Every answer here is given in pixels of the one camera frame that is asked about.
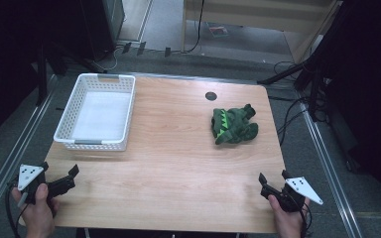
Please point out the green knitted pet garment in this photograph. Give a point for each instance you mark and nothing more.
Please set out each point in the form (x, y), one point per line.
(233, 125)

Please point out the white perforated plastic basket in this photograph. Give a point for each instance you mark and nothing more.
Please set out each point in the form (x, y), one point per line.
(101, 115)

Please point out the metal floor rail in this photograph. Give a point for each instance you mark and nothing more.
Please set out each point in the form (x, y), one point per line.
(330, 172)
(16, 148)

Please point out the red and green flat packet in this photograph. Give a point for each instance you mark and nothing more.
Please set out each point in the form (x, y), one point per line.
(218, 31)

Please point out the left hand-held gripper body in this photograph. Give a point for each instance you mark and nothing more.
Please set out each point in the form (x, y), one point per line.
(29, 177)

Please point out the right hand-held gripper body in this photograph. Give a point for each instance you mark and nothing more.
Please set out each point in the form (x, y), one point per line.
(299, 190)

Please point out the person's left hand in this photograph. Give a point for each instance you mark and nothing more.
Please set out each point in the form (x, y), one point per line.
(38, 218)

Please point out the black metal stand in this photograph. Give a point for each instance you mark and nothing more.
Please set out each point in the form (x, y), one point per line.
(42, 76)
(314, 82)

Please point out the person's right hand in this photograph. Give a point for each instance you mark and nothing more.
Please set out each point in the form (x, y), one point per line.
(289, 223)

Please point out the light wooden furniture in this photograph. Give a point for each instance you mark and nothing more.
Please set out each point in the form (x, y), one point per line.
(261, 15)

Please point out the black round table grommet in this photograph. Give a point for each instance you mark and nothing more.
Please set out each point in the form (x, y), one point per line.
(211, 96)

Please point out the black cabinet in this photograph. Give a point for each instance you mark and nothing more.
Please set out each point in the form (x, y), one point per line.
(107, 23)

